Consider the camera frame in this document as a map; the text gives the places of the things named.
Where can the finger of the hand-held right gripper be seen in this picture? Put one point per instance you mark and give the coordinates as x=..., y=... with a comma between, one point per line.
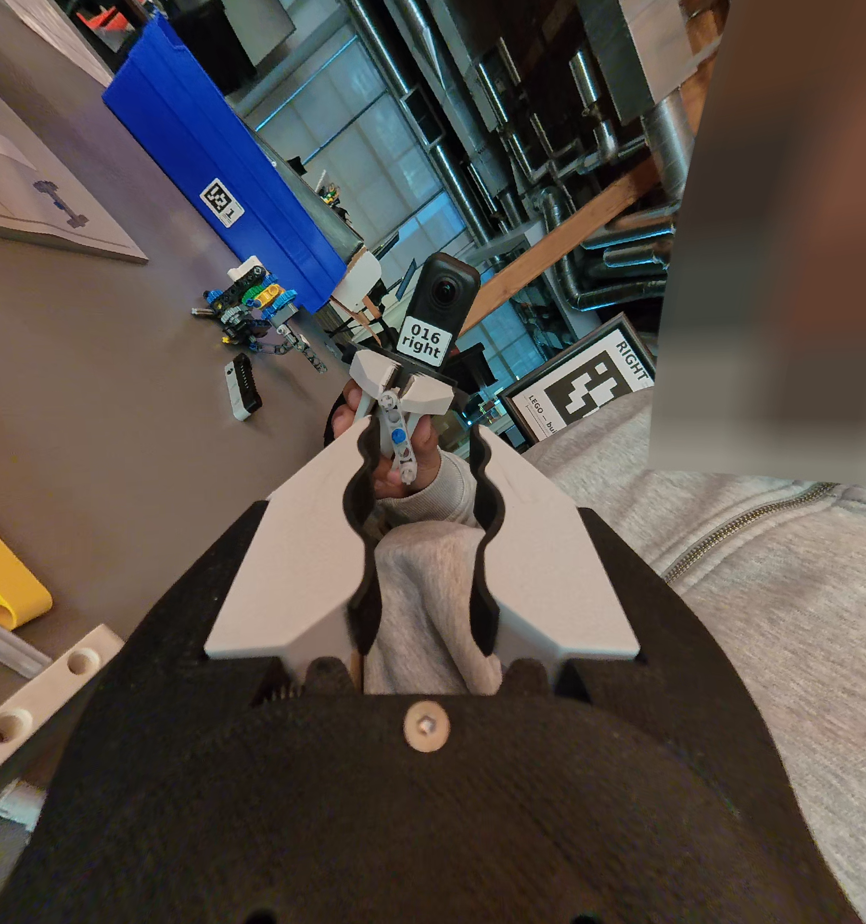
x=430, y=394
x=374, y=369

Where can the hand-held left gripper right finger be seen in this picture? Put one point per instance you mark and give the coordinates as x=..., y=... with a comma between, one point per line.
x=559, y=577

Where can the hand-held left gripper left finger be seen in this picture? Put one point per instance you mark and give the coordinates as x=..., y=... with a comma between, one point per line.
x=281, y=577

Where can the small grey lego beam assembly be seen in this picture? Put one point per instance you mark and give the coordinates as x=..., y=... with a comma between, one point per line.
x=398, y=437

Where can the person's right forearm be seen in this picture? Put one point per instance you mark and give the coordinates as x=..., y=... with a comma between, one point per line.
x=433, y=577

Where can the black and white lego piece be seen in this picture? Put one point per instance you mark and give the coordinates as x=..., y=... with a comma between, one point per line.
x=244, y=390

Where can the colourful lego gear assembly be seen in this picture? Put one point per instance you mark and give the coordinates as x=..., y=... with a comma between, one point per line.
x=256, y=303

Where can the white lego beam with holes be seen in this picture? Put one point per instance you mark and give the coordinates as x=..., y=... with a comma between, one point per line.
x=50, y=686

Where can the yellow lego beam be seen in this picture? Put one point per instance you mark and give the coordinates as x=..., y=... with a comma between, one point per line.
x=0, y=570

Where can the grey lego connector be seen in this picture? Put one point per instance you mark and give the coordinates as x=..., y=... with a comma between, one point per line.
x=18, y=803

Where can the lego instruction booklet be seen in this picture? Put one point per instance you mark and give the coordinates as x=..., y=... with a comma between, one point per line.
x=36, y=209

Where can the person's right hand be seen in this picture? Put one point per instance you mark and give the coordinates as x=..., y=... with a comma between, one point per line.
x=422, y=437

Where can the framed black and white sign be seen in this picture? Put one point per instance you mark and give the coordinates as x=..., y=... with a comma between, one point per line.
x=584, y=382

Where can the wooden beam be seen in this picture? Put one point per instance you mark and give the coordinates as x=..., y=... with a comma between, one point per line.
x=584, y=216

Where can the grey metal pipes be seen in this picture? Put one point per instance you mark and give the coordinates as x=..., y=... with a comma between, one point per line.
x=433, y=123

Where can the person's grey hoodie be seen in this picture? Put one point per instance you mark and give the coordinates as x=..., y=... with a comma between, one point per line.
x=765, y=686

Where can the small blue plastic bin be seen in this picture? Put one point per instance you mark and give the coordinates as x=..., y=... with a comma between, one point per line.
x=209, y=144

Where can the white paper sheet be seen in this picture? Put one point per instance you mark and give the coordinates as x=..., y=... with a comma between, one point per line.
x=65, y=36

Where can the light grey lego rail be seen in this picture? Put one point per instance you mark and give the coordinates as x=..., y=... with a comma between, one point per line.
x=7, y=642

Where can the silver ventilation duct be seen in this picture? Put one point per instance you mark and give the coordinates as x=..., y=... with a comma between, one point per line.
x=649, y=65

